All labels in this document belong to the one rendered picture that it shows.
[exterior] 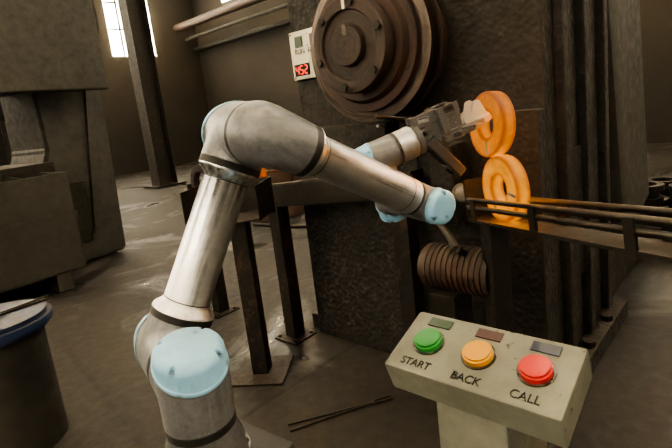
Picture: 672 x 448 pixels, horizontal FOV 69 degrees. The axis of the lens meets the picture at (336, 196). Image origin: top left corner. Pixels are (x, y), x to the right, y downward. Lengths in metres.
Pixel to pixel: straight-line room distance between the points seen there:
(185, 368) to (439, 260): 0.77
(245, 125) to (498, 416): 0.56
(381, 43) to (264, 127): 0.70
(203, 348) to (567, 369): 0.53
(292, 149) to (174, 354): 0.37
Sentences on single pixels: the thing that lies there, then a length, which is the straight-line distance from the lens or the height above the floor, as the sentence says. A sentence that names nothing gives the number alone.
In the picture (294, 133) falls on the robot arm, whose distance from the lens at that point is 0.81.
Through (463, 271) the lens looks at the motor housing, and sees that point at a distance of 1.32.
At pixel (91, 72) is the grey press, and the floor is 1.38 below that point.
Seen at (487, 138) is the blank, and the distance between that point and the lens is 1.22.
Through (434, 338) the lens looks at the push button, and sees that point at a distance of 0.72.
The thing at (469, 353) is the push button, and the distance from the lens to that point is 0.69.
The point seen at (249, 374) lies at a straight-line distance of 1.96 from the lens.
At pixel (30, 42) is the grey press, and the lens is 3.78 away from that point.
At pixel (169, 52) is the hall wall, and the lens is 12.87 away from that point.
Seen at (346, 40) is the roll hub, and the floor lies 1.13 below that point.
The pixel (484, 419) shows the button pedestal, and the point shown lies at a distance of 0.70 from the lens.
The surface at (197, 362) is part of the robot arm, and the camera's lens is 0.82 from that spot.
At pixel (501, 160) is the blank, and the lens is 1.16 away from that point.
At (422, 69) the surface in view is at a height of 1.02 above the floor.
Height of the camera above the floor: 0.94
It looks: 10 degrees down
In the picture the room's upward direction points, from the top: 7 degrees counter-clockwise
